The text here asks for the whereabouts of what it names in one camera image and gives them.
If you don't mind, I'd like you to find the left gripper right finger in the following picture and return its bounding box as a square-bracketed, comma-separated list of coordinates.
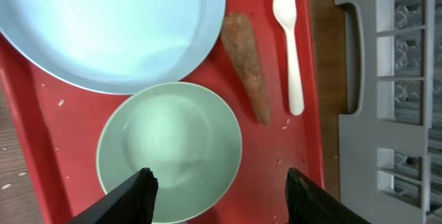
[285, 168, 369, 224]

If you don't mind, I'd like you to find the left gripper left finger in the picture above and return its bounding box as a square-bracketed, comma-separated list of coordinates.
[69, 168, 159, 224]

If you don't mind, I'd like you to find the green ceramic bowl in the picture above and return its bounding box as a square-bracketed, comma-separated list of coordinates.
[96, 82, 242, 223]

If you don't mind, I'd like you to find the light blue round plate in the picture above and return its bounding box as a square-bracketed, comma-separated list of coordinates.
[1, 0, 226, 95]

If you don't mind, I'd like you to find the orange carrot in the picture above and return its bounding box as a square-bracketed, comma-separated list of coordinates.
[220, 12, 271, 124]

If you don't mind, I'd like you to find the grey dishwasher rack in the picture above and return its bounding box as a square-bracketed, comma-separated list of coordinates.
[334, 0, 441, 223]

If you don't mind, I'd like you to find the white plastic spoon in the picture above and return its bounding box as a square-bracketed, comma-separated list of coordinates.
[272, 0, 305, 115]

